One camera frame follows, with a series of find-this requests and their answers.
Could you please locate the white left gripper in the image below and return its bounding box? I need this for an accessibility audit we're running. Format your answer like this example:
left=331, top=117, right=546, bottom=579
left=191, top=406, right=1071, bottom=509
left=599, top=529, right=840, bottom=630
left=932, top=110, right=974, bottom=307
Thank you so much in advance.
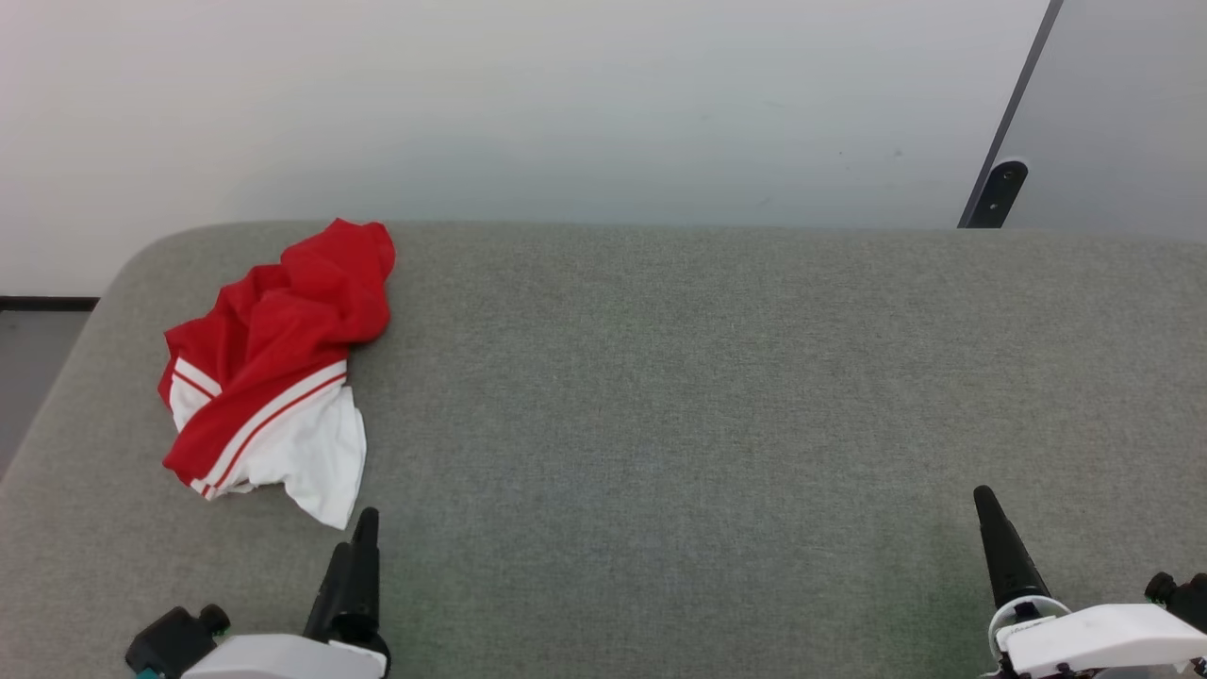
left=184, top=507, right=389, bottom=679

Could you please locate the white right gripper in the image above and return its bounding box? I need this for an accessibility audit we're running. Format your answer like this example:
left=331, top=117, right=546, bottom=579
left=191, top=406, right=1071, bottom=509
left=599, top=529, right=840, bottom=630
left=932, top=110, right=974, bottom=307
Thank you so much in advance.
left=973, top=486, right=1207, bottom=679

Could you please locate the red and white jersey shirt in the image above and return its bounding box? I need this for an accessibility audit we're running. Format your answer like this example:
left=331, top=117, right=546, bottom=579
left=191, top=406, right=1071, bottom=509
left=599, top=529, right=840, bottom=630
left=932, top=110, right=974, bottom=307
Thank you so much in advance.
left=157, top=218, right=397, bottom=531

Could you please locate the grey-green fabric sofa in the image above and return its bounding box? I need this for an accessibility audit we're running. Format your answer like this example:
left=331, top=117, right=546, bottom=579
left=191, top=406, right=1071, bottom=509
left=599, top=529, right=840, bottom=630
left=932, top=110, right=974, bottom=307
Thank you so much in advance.
left=0, top=220, right=1207, bottom=679

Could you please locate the black baseboard strip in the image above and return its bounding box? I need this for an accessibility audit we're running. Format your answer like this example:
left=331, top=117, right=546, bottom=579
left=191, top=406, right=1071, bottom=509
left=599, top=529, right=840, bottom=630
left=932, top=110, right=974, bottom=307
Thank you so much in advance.
left=0, top=296, right=100, bottom=313

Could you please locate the grey door panel dark edge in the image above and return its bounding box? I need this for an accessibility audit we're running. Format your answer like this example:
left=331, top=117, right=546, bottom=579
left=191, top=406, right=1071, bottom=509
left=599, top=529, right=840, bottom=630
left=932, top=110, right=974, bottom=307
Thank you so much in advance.
left=957, top=0, right=1207, bottom=239

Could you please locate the black door bracket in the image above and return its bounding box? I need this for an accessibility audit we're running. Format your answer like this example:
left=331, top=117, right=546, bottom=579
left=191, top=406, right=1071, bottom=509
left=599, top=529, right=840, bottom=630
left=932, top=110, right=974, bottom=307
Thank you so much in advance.
left=960, top=158, right=1030, bottom=229

